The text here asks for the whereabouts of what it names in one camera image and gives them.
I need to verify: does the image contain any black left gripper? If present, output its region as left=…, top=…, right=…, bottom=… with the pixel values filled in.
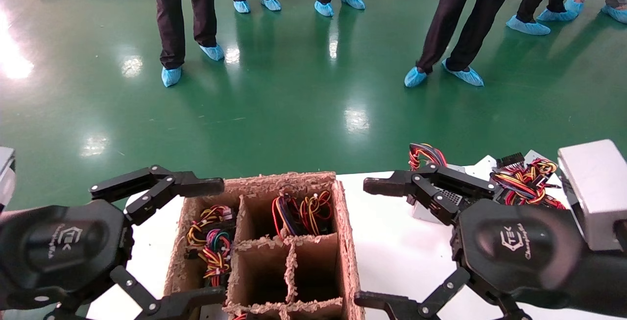
left=0, top=165, right=227, bottom=320

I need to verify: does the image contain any brown divided cardboard box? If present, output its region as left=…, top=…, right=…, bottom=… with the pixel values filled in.
left=163, top=172, right=365, bottom=320

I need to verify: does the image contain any silver power supply with fan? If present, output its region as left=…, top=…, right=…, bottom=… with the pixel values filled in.
left=408, top=143, right=466, bottom=223

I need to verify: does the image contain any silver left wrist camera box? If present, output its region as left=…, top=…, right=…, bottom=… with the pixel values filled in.
left=0, top=147, right=16, bottom=210

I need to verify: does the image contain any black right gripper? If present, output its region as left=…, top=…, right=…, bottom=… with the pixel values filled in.
left=354, top=163, right=586, bottom=320

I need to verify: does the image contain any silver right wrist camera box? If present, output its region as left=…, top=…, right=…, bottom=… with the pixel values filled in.
left=557, top=139, right=627, bottom=252

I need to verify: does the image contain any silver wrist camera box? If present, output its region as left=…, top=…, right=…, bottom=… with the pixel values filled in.
left=557, top=139, right=627, bottom=252
left=0, top=147, right=16, bottom=210

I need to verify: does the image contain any silver power supply with socket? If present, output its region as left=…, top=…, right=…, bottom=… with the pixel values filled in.
left=465, top=155, right=500, bottom=186

